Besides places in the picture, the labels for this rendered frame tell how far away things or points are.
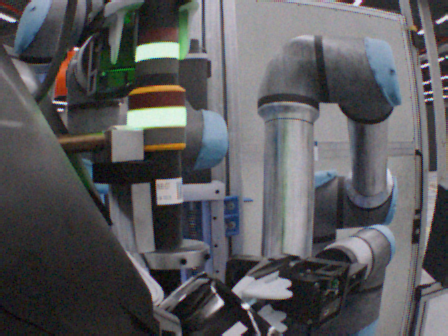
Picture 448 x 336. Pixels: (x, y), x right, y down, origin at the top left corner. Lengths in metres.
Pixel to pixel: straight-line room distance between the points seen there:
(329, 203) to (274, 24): 1.33
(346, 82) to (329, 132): 1.59
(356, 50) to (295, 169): 0.21
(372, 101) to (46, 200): 0.74
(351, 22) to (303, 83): 1.74
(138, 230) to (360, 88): 0.52
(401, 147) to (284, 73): 1.82
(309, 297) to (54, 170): 0.46
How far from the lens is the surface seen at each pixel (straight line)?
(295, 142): 0.83
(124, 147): 0.39
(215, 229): 1.25
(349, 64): 0.84
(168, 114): 0.41
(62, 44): 0.38
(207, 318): 0.32
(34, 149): 0.18
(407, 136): 2.65
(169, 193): 0.42
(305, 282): 0.60
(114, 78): 0.49
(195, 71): 1.24
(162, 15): 0.43
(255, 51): 2.34
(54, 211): 0.18
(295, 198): 0.81
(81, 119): 0.67
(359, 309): 0.79
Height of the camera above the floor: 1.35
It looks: 3 degrees down
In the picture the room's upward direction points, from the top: 2 degrees counter-clockwise
